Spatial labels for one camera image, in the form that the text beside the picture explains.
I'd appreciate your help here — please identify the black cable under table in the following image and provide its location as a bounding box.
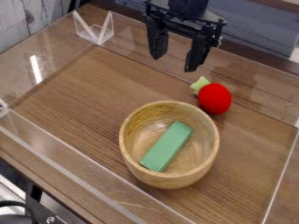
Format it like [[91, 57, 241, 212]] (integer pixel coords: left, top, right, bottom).
[[0, 199, 31, 212]]

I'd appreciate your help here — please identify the red plush strawberry toy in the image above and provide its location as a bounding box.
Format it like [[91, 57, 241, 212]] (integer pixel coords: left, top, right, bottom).
[[191, 76, 233, 115]]

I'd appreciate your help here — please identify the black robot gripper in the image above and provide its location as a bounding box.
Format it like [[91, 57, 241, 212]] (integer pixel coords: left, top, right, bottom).
[[144, 0, 227, 73]]

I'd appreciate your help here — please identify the clear acrylic tray wall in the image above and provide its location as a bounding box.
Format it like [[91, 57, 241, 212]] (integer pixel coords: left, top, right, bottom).
[[0, 100, 195, 224]]

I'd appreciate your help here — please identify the clear acrylic corner bracket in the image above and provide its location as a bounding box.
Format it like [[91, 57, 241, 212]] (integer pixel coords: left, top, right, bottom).
[[72, 11, 115, 46]]

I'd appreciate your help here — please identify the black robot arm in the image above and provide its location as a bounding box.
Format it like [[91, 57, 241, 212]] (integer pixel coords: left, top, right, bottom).
[[143, 0, 227, 73]]

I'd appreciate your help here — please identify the green rectangular block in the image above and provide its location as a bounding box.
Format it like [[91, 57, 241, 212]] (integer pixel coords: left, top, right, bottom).
[[139, 121, 193, 172]]

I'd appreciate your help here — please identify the brown wooden bowl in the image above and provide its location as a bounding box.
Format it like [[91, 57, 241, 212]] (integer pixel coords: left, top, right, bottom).
[[119, 101, 221, 189]]

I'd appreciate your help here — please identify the black table frame clamp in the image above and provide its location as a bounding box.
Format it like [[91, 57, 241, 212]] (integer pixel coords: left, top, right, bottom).
[[26, 184, 67, 224]]

